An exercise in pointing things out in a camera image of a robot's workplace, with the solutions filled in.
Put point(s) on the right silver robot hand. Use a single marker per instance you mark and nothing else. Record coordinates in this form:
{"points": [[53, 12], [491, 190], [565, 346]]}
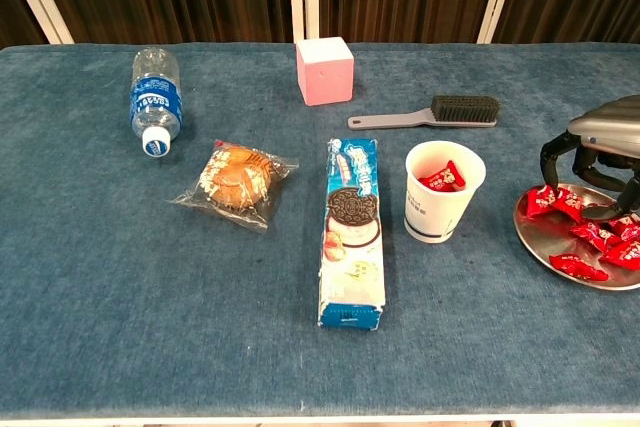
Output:
{"points": [[610, 124]]}

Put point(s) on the round metal plate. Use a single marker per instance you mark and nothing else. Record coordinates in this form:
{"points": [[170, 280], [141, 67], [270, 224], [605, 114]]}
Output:
{"points": [[545, 242]]}

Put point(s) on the white paper cup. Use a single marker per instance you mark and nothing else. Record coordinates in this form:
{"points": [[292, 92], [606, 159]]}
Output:
{"points": [[435, 217]]}

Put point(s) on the grey brush black bristles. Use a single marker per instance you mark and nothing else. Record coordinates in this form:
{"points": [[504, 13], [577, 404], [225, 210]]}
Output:
{"points": [[465, 109]]}

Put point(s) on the blue sandwich cookie box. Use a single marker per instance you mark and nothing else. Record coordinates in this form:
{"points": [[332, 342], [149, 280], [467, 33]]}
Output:
{"points": [[352, 227]]}

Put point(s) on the pink foam cube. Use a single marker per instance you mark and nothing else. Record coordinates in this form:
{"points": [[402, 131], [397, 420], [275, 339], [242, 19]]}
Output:
{"points": [[325, 77]]}

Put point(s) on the bread in clear wrapper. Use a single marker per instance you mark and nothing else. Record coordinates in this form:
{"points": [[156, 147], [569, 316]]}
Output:
{"points": [[235, 177]]}

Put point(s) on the clear water bottle blue label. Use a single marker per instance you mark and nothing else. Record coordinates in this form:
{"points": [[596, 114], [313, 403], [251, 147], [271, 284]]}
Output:
{"points": [[156, 102]]}

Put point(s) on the blue velvet table cover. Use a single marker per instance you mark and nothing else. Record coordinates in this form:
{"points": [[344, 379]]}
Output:
{"points": [[150, 297]]}

